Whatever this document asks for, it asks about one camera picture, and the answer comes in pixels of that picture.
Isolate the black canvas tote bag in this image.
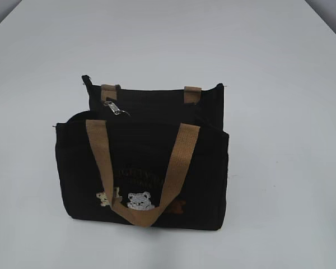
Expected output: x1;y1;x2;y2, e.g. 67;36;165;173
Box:
55;75;229;230

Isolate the silver zipper pull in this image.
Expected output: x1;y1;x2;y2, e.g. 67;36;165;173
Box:
103;101;130;116

